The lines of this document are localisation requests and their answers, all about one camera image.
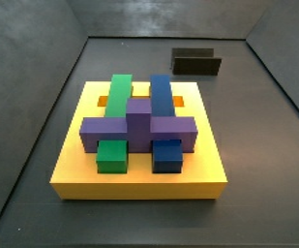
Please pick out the yellow base board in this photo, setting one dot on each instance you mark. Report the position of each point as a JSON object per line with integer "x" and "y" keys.
{"x": 76, "y": 180}

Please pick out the purple cross block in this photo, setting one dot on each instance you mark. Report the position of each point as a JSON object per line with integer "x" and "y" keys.
{"x": 139, "y": 128}

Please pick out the blue bar block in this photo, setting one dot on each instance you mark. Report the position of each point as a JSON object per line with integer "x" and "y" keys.
{"x": 167, "y": 154}

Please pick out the green bar block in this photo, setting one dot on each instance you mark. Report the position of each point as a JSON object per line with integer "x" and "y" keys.
{"x": 111, "y": 157}

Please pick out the black slotted holder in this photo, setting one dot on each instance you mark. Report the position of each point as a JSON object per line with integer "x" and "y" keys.
{"x": 193, "y": 61}

